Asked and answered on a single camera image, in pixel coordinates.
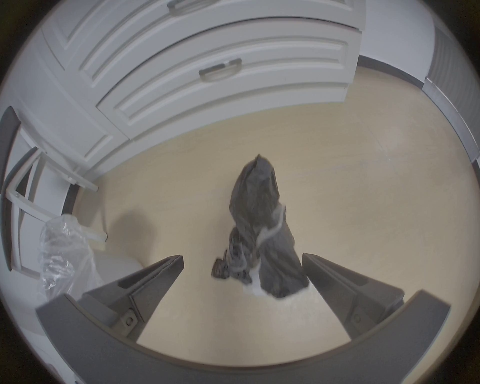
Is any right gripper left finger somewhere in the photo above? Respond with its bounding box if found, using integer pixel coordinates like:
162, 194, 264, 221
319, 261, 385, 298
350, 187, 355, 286
80, 255, 184, 341

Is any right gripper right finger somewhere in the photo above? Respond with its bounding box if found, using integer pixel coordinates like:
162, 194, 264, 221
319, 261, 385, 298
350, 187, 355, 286
302, 253, 406, 341

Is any white trash bin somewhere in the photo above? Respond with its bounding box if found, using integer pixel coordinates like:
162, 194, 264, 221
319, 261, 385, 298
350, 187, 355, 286
71, 249, 146, 301

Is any clear plastic bag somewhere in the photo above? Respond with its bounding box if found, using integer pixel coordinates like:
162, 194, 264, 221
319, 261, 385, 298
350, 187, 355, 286
39, 214, 106, 301

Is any black plastic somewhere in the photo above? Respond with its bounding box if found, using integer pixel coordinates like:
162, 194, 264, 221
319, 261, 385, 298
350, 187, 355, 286
212, 154, 310, 299

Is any grey and white chair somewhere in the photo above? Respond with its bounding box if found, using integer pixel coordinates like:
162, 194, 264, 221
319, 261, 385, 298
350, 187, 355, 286
0, 106, 108, 274

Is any white wardrobe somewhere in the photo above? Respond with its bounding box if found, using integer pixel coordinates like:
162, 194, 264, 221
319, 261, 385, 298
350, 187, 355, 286
19, 0, 366, 181

